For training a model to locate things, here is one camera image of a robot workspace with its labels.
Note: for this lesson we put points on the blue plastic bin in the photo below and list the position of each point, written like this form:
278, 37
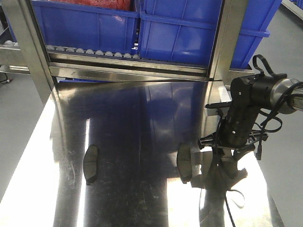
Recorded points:
184, 30
87, 27

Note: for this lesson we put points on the blue plastic bin right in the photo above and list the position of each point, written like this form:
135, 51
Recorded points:
184, 30

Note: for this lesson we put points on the grey brake pad left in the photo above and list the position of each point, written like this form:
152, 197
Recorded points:
90, 164

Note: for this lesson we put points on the steel rack frame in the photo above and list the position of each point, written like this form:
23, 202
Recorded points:
44, 67

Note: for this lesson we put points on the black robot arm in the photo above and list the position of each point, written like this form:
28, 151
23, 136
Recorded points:
256, 100

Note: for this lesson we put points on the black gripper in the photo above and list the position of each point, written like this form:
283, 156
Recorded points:
235, 131

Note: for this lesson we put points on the grey brake pad middle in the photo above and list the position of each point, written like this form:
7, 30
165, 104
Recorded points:
184, 163

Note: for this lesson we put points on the blue plastic bin left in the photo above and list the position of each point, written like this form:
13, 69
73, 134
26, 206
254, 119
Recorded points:
87, 27

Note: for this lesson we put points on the grey brake pad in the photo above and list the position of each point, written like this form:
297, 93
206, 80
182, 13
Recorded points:
90, 164
184, 163

